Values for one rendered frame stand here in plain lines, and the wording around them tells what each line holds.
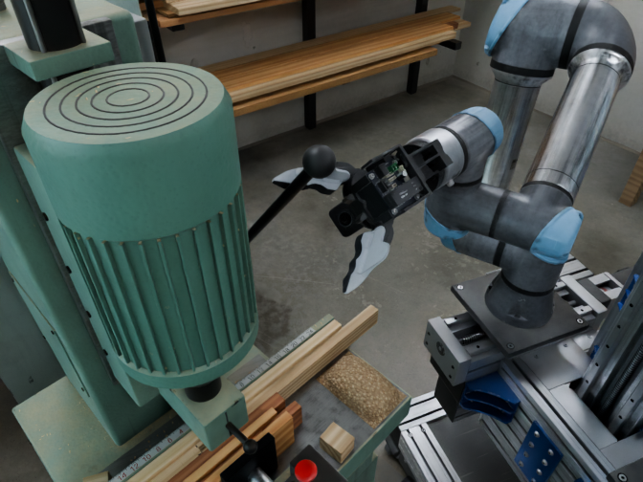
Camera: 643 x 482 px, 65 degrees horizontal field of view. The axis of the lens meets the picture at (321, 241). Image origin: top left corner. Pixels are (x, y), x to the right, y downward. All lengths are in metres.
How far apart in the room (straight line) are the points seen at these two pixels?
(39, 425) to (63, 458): 0.10
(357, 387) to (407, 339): 1.30
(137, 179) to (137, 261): 0.09
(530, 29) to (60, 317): 0.88
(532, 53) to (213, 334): 0.73
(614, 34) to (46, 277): 0.92
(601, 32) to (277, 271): 1.84
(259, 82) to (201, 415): 2.26
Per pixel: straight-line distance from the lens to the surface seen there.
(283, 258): 2.53
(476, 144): 0.72
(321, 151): 0.51
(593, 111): 0.88
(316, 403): 0.93
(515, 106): 1.04
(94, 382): 0.91
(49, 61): 0.56
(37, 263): 0.74
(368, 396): 0.91
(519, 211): 0.76
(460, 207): 0.77
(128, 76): 0.52
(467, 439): 1.74
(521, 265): 1.13
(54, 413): 1.16
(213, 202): 0.45
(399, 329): 2.23
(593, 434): 1.23
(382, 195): 0.58
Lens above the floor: 1.69
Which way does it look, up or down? 40 degrees down
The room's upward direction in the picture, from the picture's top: straight up
